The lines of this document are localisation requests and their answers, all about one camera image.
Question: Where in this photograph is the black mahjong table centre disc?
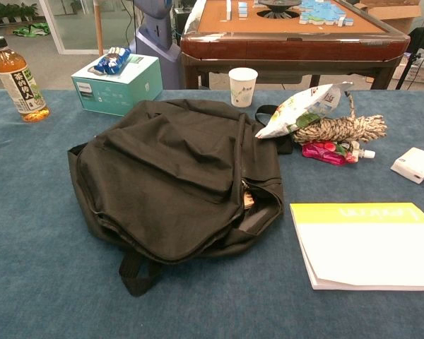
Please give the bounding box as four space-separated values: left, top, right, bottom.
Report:
257 0 301 19

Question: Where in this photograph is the brown mahjong table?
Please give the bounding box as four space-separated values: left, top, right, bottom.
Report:
179 0 411 90

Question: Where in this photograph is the pink drink pouch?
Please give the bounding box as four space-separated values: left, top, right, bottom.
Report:
301 140 377 166

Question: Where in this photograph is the blue cookie snack pack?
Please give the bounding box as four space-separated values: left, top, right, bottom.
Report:
88 46 132 76

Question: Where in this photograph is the white plastic bag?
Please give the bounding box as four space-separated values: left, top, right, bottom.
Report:
182 0 208 36

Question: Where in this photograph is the yellow white notepad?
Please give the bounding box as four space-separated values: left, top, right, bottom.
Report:
289 202 424 292

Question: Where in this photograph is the black fabric backpack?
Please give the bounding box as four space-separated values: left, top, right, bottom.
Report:
66 98 294 297

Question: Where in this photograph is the small white box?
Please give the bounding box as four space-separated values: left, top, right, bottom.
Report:
390 147 424 184

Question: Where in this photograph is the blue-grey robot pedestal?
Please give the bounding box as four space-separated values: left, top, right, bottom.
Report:
129 0 183 90

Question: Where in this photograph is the black and beige rope bundle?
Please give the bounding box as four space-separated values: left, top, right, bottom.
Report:
292 92 388 144

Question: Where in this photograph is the white chips bag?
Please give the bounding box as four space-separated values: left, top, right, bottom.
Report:
254 81 354 139

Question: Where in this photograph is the brown cardboard box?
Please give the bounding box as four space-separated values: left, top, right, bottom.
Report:
353 0 423 35

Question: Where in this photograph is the white paper cup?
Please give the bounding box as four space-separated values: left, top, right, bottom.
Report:
228 67 259 108

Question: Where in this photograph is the teal cardboard product box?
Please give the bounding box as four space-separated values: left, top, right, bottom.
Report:
71 54 163 117

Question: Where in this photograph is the white plastic lattice basket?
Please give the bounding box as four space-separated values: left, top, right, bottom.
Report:
391 52 424 85

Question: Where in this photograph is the black tripod stand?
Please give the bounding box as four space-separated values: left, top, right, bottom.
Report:
395 0 424 91

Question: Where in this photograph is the green cloth heap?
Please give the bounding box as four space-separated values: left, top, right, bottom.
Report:
12 22 51 37

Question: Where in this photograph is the tea bottle with black cap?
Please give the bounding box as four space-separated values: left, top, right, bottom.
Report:
0 36 51 124

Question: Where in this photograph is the blue felt table cover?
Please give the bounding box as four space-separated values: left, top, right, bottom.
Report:
0 88 424 339

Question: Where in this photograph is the blue mahjong tile pile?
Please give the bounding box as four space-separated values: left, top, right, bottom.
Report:
298 0 354 28

